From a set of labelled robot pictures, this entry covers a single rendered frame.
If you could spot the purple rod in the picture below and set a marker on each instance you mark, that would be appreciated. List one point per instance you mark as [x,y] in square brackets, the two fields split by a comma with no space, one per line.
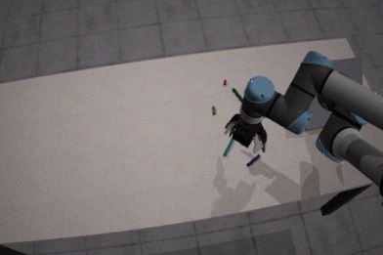
[253,160]

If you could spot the dark green rod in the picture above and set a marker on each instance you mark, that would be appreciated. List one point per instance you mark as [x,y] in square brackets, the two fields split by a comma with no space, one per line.
[237,94]

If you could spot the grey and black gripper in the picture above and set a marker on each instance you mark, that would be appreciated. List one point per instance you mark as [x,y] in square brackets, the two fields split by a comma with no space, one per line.
[260,139]

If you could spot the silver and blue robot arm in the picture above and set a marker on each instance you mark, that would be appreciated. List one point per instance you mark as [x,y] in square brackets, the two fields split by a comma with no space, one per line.
[353,106]

